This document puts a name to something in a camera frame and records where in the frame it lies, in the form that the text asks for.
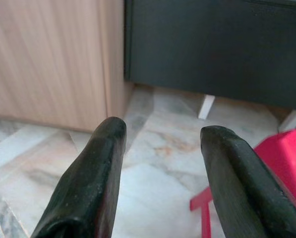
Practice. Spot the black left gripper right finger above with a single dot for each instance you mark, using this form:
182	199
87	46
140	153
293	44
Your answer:
237	178

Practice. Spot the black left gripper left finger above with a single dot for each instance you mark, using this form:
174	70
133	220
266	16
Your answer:
88	178

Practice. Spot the red plastic stool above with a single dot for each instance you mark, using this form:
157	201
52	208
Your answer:
286	153

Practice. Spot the light wooden cabinet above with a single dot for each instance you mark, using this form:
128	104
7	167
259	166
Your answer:
51	62

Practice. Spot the black side table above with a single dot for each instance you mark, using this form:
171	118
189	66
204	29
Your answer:
212	49

